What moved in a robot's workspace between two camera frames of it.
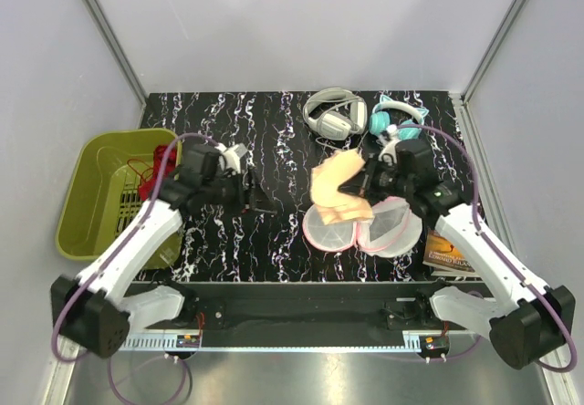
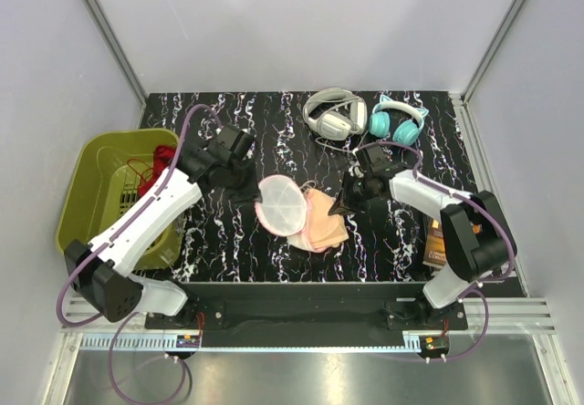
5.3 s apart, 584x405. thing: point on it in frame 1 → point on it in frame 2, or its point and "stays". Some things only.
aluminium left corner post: (107, 28) stays
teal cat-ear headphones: (380, 119) stays
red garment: (147, 188) stays
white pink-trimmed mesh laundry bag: (392, 231) → (284, 211)
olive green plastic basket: (99, 193) stays
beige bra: (335, 204) → (323, 231)
